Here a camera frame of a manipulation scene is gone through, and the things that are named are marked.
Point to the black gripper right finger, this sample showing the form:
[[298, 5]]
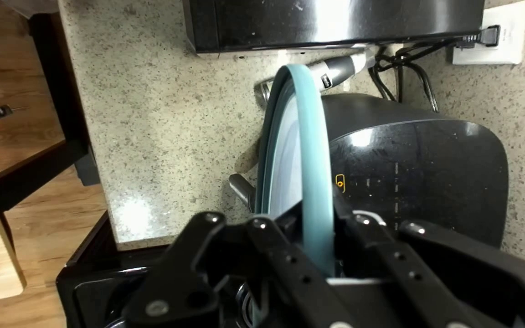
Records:
[[446, 277]]

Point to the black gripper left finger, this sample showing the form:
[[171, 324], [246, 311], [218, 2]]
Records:
[[187, 288]]

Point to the teal plastic plate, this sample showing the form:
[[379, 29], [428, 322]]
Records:
[[295, 160]]

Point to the black air fryer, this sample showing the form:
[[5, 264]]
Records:
[[410, 164]]

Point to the wooden table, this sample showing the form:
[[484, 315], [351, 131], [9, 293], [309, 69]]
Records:
[[43, 138]]

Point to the stainless black microwave oven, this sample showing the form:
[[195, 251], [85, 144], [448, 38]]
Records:
[[225, 25]]

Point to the white wall power outlet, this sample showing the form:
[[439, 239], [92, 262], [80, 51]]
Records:
[[503, 38]]

